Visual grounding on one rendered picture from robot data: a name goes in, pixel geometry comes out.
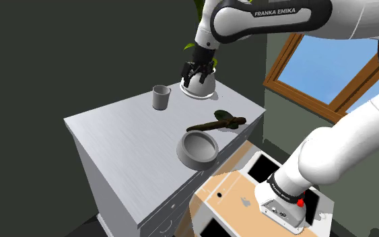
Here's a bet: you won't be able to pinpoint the white chest of drawers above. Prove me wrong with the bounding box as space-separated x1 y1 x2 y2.
63 78 267 237

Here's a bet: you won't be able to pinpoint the patterned robot stand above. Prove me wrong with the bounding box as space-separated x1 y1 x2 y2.
174 141 336 237

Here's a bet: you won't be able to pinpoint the wooden framed window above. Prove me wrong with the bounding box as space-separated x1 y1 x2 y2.
263 32 379 157

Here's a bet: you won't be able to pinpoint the white pot with green plant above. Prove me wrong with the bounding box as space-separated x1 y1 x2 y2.
179 0 219 100

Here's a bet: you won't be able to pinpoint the grey bowl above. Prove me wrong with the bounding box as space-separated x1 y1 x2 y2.
176 129 220 172

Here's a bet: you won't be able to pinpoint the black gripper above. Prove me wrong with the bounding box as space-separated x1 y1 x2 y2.
180 43 217 89

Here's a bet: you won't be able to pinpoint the grey cup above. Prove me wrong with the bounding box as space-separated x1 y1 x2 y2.
151 84 172 111

